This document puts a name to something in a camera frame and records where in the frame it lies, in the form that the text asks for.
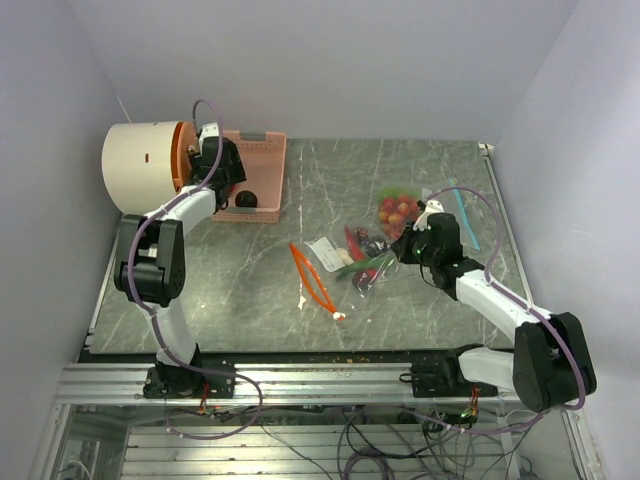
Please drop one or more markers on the pink perforated plastic basket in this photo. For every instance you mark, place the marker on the pink perforated plastic basket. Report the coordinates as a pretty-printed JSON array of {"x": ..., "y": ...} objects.
[{"x": 263, "y": 157}]

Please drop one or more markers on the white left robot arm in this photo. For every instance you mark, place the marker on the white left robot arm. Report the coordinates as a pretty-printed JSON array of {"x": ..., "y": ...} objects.
[{"x": 151, "y": 263}]

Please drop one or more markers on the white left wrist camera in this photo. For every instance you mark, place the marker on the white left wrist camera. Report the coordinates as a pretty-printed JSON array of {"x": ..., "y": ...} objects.
[{"x": 209, "y": 130}]

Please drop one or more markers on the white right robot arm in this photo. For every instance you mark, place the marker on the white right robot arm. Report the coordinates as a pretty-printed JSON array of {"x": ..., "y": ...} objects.
[{"x": 549, "y": 365}]

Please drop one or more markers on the aluminium frame rail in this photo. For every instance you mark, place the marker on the aluminium frame rail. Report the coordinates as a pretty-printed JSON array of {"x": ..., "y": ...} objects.
[{"x": 277, "y": 384}]

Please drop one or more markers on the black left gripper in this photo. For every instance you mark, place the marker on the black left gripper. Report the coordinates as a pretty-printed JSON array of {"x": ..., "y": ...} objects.
[{"x": 238, "y": 172}]

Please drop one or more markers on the blue zip bag with strawberries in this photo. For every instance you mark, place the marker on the blue zip bag with strawberries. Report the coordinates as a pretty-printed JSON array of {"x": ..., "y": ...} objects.
[{"x": 398, "y": 205}]

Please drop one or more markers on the green fake chili pepper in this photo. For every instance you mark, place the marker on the green fake chili pepper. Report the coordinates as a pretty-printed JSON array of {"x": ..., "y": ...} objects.
[{"x": 376, "y": 264}]

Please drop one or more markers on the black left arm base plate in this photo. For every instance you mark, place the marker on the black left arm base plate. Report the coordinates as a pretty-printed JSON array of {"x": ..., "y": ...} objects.
[{"x": 173, "y": 382}]

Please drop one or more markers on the orange zip bag with vegetables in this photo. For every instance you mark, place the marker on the orange zip bag with vegetables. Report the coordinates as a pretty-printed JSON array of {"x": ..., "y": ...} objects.
[{"x": 317, "y": 263}]

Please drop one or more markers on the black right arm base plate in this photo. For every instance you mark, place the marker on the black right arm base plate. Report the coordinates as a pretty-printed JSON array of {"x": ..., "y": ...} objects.
[{"x": 439, "y": 381}]

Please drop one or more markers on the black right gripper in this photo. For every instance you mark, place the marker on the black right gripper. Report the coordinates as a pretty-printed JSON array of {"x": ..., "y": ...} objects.
[{"x": 401, "y": 247}]

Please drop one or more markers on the round white drawer organizer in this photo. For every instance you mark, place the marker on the round white drawer organizer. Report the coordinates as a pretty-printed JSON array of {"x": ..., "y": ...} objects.
[{"x": 144, "y": 165}]

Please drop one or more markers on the red fake chili pepper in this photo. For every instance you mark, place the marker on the red fake chili pepper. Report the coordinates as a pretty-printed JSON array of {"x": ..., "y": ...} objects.
[{"x": 353, "y": 246}]

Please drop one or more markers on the dark purple fake plum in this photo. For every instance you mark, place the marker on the dark purple fake plum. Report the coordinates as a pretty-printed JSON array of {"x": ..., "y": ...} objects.
[{"x": 246, "y": 199}]

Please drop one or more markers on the white fake mushroom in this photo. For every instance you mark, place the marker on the white fake mushroom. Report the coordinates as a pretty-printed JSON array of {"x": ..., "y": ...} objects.
[{"x": 345, "y": 256}]

